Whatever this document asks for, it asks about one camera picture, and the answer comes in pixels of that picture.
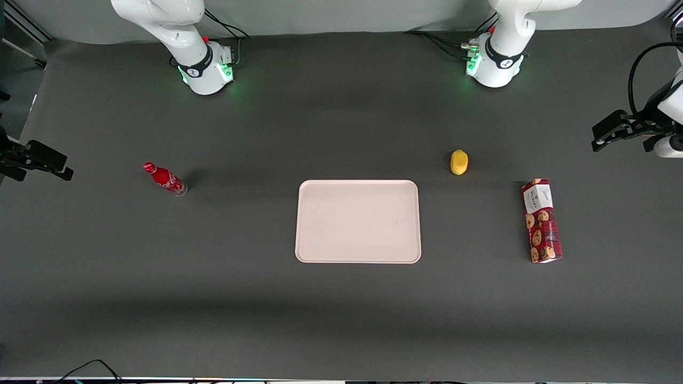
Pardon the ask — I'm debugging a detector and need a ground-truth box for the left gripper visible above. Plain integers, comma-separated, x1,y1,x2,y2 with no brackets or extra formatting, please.
591,67,683,153

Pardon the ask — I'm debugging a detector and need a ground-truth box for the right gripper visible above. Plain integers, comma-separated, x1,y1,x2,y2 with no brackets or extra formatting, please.
0,125,74,182

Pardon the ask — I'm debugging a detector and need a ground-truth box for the red cookie box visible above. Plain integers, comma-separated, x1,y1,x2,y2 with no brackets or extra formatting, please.
521,179,563,263

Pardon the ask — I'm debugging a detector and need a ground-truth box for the pale pink plastic tray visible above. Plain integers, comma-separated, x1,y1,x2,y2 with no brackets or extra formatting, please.
295,180,422,264

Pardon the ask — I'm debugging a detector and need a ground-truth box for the red cola bottle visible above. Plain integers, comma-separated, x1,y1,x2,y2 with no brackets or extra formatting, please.
143,162,188,197

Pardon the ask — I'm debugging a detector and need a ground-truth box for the aluminium frame rail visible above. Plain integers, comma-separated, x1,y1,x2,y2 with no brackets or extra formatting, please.
0,0,54,70

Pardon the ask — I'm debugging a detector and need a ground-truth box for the black left arm base cable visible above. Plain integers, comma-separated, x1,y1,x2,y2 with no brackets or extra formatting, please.
404,13,498,59

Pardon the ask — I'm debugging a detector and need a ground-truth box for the black arm base cable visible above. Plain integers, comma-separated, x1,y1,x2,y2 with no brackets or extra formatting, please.
404,13,498,59
170,8,251,69

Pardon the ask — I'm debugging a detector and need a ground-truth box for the black cable at table edge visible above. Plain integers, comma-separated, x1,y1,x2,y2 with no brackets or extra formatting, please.
53,359,124,384

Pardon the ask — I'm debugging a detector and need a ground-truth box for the black right arm base cable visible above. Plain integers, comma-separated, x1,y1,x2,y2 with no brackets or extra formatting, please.
170,8,251,69

